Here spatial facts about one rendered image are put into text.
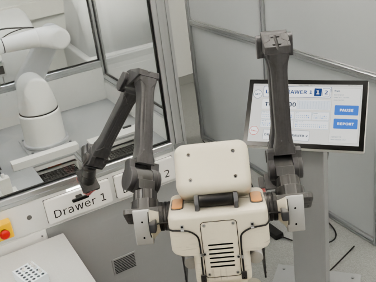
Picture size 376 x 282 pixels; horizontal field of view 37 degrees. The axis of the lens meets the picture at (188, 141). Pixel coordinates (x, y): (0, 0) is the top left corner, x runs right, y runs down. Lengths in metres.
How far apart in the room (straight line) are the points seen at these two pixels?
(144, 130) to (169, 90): 0.72
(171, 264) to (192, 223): 1.31
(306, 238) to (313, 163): 0.42
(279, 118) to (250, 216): 0.31
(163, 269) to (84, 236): 0.48
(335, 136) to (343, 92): 0.20
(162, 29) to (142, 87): 0.60
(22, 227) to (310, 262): 1.39
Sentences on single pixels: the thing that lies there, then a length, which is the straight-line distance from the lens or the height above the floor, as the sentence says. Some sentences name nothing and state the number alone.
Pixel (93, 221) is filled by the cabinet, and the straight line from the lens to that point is 2.57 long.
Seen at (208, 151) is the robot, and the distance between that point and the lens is 1.58.
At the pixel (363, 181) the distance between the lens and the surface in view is 3.40.
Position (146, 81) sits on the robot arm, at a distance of 1.87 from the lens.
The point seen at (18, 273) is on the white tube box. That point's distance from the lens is 2.29.
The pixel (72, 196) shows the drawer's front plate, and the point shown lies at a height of 0.91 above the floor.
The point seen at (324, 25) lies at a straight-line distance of 3.28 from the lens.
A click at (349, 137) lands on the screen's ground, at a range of 2.47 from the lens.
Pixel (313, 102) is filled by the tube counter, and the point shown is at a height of 1.12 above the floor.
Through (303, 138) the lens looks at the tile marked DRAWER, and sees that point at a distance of 2.49.
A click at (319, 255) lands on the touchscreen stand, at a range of 2.91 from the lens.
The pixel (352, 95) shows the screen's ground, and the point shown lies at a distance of 2.52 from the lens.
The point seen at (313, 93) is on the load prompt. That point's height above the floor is 1.15.
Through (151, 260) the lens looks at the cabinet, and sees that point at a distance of 2.80.
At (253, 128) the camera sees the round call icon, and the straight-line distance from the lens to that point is 2.55.
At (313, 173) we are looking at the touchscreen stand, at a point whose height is 0.78.
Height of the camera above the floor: 2.07
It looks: 25 degrees down
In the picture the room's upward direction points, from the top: 8 degrees counter-clockwise
